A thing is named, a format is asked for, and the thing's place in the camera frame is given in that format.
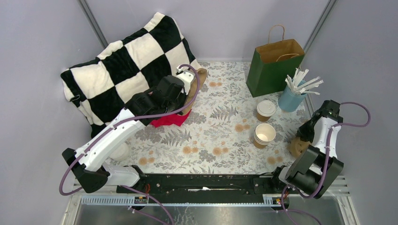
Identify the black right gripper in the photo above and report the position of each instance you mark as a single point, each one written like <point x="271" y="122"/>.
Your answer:
<point x="302" y="131"/>

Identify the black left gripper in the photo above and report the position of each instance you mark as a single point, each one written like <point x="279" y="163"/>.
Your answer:
<point x="183" y="95"/>

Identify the brown pulp cup carrier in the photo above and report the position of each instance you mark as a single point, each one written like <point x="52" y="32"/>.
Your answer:
<point x="195" y="86"/>

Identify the brown paper coffee cup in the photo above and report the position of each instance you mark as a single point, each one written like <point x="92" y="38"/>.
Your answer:
<point x="265" y="110"/>

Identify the green paper bag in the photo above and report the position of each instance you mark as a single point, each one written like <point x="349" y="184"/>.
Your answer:
<point x="271" y="64"/>

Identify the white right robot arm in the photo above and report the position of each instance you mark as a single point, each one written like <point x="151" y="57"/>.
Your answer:
<point x="317" y="167"/>

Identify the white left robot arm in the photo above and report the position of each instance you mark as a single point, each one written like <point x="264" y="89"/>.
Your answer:
<point x="88" y="162"/>

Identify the red cloth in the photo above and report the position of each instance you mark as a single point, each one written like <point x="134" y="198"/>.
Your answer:
<point x="174" y="119"/>

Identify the blue cup of straws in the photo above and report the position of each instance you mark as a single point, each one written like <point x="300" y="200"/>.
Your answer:
<point x="297" y="89"/>

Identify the stack of brown paper cups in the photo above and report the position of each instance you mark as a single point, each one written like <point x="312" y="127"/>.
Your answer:
<point x="263" y="135"/>

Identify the floral patterned table mat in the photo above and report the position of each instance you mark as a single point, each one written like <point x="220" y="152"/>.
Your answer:
<point x="217" y="137"/>

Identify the black white checkered pillow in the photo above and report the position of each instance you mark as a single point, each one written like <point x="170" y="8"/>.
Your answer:
<point x="100" y="88"/>

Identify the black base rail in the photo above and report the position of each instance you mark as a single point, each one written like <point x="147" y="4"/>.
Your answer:
<point x="208" y="188"/>

